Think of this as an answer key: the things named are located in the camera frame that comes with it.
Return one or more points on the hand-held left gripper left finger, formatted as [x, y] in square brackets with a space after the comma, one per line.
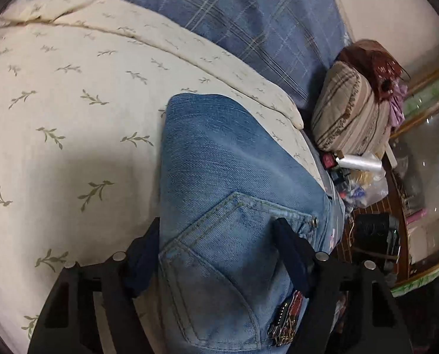
[145, 256]

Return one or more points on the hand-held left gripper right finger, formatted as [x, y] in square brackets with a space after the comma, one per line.
[293, 258]

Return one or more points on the blue denim pants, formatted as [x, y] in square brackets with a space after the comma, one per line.
[223, 191]

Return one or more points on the clear plastic bag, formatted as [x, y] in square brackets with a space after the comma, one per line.
[367, 190]

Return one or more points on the pink tube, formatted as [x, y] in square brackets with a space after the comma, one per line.
[416, 215]

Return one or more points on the white plastic film roll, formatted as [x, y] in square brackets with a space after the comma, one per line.
[359, 162]

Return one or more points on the small red box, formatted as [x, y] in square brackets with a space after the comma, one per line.
[329, 161]

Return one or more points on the glass-top wooden table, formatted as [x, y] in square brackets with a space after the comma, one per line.
[433, 162]

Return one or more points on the beige striped pillow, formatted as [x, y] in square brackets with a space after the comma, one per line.
[348, 114]

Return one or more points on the purple cloth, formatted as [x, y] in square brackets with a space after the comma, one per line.
[397, 107]

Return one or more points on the cream leaf-print bed sheet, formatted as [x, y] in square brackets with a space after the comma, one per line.
[75, 118]

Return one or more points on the dark red bag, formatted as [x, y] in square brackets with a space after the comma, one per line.
[367, 59]

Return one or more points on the blue plaid quilt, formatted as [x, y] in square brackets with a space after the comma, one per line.
[241, 18]

